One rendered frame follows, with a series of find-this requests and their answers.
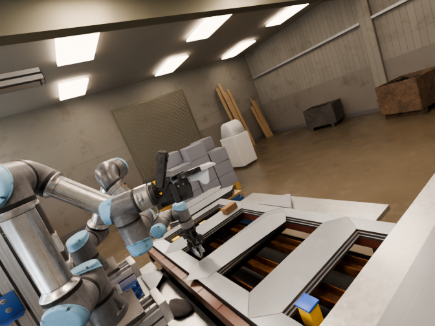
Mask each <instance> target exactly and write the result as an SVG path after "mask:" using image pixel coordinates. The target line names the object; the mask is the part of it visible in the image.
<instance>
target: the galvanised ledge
mask: <svg viewBox="0 0 435 326"><path fill-rule="evenodd" d="M139 270H140V272H141V274H142V275H143V274H147V273H150V272H156V271H160V270H159V269H158V268H157V267H156V266H155V265H154V264H153V263H152V262H150V263H148V264H147V265H145V266H144V267H142V268H141V269H139ZM137 281H138V282H139V285H140V287H141V289H142V290H143V292H144V294H145V295H147V294H148V293H149V291H150V289H149V287H148V286H147V284H145V282H144V281H143V280H142V278H141V277H138V278H137ZM157 290H158V291H159V292H160V293H161V294H162V295H163V297H164V298H165V299H166V301H167V303H168V304H169V301H170V300H171V299H173V298H180V299H184V300H186V301H188V302H189V303H190V304H191V305H193V307H194V308H193V310H192V311H191V312H189V313H188V314H187V315H186V316H181V317H175V316H174V319H173V320H171V321H170V322H169V323H168V325H169V326H217V325H216V324H215V323H214V322H213V321H212V320H211V319H210V318H209V317H208V316H207V315H206V314H205V313H204V312H203V311H201V310H200V309H199V308H198V307H197V306H196V305H195V304H194V303H193V302H192V301H191V300H190V299H189V298H188V297H187V296H186V295H185V294H184V293H183V292H182V291H181V290H179V289H178V288H177V287H176V286H175V285H174V284H173V283H172V282H171V281H170V280H169V279H168V278H167V277H166V276H165V275H163V277H162V279H161V280H160V282H159V284H158V286H157Z"/></svg>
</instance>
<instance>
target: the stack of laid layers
mask: <svg viewBox="0 0 435 326"><path fill-rule="evenodd" d="M224 206H225V205H220V204H218V205H217V206H215V207H213V208H212V209H210V210H209V211H207V212H205V213H204V214H202V215H200V216H199V217H198V218H196V219H194V220H193V222H194V224H196V223H198V222H199V221H201V220H203V219H204V218H205V217H207V216H209V215H210V214H211V213H214V212H215V211H216V210H218V209H222V208H223V207H224ZM280 212H284V208H279V209H276V210H272V211H269V212H265V213H264V212H257V211H254V210H247V209H243V208H241V209H240V210H238V211H237V212H236V213H234V214H232V215H231V216H230V217H228V218H227V219H225V220H224V221H222V222H221V223H219V224H218V225H217V226H215V227H213V228H212V229H211V230H209V231H208V232H207V233H205V234H203V237H202V238H203V239H204V240H205V239H207V238H209V237H210V236H211V235H213V234H214V233H216V232H217V231H218V230H220V229H221V228H222V227H224V226H225V225H227V224H228V223H229V222H231V221H233V220H234V219H235V218H237V217H238V216H240V215H241V214H243V213H244V214H248V215H254V216H258V218H257V219H256V220H255V221H253V222H252V223H250V224H249V225H248V226H246V227H245V228H244V229H243V230H241V231H240V232H238V233H237V234H236V235H235V236H233V237H232V238H230V239H229V240H228V241H227V242H229V241H230V240H231V239H233V238H235V237H236V236H237V235H239V234H240V233H242V232H244V231H245V230H246V229H248V228H250V227H251V226H252V225H254V224H255V223H257V222H258V221H260V220H261V219H263V218H264V217H266V216H267V215H272V214H275V213H280ZM285 223H292V224H298V225H302V226H308V227H311V228H318V227H319V226H320V225H321V224H322V223H319V222H315V221H308V220H304V219H297V218H293V217H286V222H284V223H283V224H281V225H280V226H279V227H277V228H276V229H275V230H273V231H272V232H271V233H269V234H267V235H266V236H265V237H264V238H262V239H260V240H259V241H258V242H257V243H255V244H254V245H252V246H251V247H250V248H248V249H247V250H246V251H244V252H243V253H241V254H240V255H239V256H237V257H236V258H234V259H233V260H232V261H230V262H229V263H227V264H226V265H225V266H223V267H221V268H220V269H219V270H217V271H216V272H217V273H219V274H221V275H222V276H224V275H225V274H226V273H227V272H228V271H229V270H231V269H232V268H233V267H235V266H236V265H237V264H238V263H239V262H240V261H241V260H243V259H244V258H245V257H247V256H248V255H249V254H250V253H251V252H252V251H253V250H255V249H256V248H257V247H258V246H260V245H261V244H262V243H263V242H264V241H265V240H267V239H268V238H269V237H270V236H272V234H273V233H275V232H276V231H277V230H279V229H280V228H281V227H282V226H283V225H284V224H285ZM183 232H184V231H183V229H182V228H180V229H179V230H177V231H176V232H174V233H173V234H171V235H169V236H168V237H166V238H165V239H164V240H166V241H170V240H172V239H173V238H175V237H177V236H178V235H179V234H181V233H183ZM387 236H388V235H387V234H380V233H376V232H369V231H366V230H358V229H356V231H354V232H353V233H352V234H351V235H350V237H349V238H348V239H347V240H346V241H345V243H344V244H343V245H342V246H341V247H340V248H339V249H338V250H337V251H336V252H335V253H334V255H333V256H332V257H331V258H330V259H329V261H328V262H327V263H326V264H325V265H324V266H323V267H322V268H321V269H320V270H319V271H318V273H317V274H316V275H315V276H314V277H313V279H312V280H311V281H310V282H309V283H308V284H307V285H306V286H305V287H304V288H303V289H302V291H301V292H300V293H299V294H298V295H297V296H296V298H295V299H294V300H293V301H292V302H291V303H290V304H289V305H288V306H287V307H286V308H285V310H284V311H283V312H282V313H284V314H285V315H286V316H289V317H290V318H292V317H293V316H294V314H295V313H296V312H297V311H298V307H296V306H295V303H296V302H297V301H298V299H299V298H300V297H301V296H302V294H303V293H306V294H309V295H312V293H313V292H314V291H315V290H316V289H317V287H318V286H319V285H320V284H321V283H322V282H323V280H324V279H325V278H326V277H327V276H328V274H329V273H330V272H331V271H332V270H333V269H334V268H335V266H336V265H337V264H338V263H339V261H340V260H341V259H342V258H343V257H344V256H345V255H346V253H347V252H348V251H349V250H350V248H351V247H352V246H353V245H354V244H355V243H356V242H357V240H358V239H359V238H360V237H361V238H365V239H371V240H374V241H380V242H383V241H384V240H385V239H386V237H387ZM227 242H226V243H227ZM226 243H224V244H226ZM224 244H223V245H224ZM223 245H221V246H223ZM221 246H220V247H221ZM152 247H153V248H154V249H156V251H158V252H159V253H160V254H162V255H163V256H164V257H165V258H167V259H168V260H169V261H171V262H172V263H173V264H174V265H175V266H177V267H178V268H180V269H181V270H182V271H183V272H184V273H185V274H187V275H188V276H189V274H190V273H188V272H187V271H186V270H185V269H183V268H182V267H181V266H179V265H178V264H177V263H175V262H174V261H172V260H171V259H170V258H169V257H168V256H166V255H165V254H163V253H162V252H161V251H160V250H158V249H157V248H155V247H154V246H152ZM220 247H219V248H220ZM217 249H218V248H217ZM182 251H184V252H186V253H187V252H189V251H190V250H189V249H188V246H186V247H184V248H183V249H182ZM194 281H196V282H197V283H199V284H200V285H201V286H202V287H203V288H205V289H206V290H207V291H209V293H211V294H212V295H213V296H215V297H216V298H217V299H218V300H220V301H221V302H222V303H223V304H225V305H226V306H227V307H228V308H230V309H231V310H233V311H234V312H235V313H236V314H237V315H238V316H240V317H241V318H243V319H244V320H245V321H246V322H247V323H249V324H250V325H252V326H257V324H255V323H254V322H252V321H251V320H250V319H248V318H247V317H246V316H244V315H243V314H242V313H241V312H240V311H238V310H237V309H235V308H234V307H233V306H232V305H230V304H229V303H227V302H226V301H225V300H224V299H222V298H221V297H220V296H218V295H217V294H216V293H215V292H213V291H212V290H210V289H209V288H208V287H207V286H205V285H204V284H202V282H200V281H199V280H198V279H194Z"/></svg>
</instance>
